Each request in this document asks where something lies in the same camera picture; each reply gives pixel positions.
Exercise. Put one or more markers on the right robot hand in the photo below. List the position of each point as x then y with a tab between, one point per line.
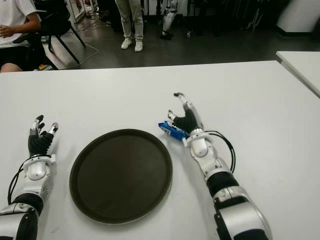
188	120

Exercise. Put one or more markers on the black armrest chair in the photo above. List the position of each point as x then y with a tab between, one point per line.
37	50

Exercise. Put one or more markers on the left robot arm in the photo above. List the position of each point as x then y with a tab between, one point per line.
37	168

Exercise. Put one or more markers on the black metal leg chair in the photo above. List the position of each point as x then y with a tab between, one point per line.
56	27

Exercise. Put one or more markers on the silver humanoid robot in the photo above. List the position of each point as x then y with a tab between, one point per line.
168	17

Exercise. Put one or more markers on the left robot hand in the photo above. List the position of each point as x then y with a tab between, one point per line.
40	143

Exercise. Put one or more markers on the white framed board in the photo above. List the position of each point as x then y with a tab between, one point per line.
78	11

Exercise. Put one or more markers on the person in beige trousers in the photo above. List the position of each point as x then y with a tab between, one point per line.
130	20

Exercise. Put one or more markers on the round dark brown tray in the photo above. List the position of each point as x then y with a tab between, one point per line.
121	175

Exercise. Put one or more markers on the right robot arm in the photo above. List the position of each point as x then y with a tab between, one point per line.
200	147

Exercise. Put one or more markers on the seated person in white shirt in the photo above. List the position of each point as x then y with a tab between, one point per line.
15	15

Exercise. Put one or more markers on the blue Oreo packet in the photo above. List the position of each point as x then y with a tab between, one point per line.
170	131

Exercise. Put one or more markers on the yellow black small device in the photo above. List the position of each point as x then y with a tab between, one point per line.
42	67

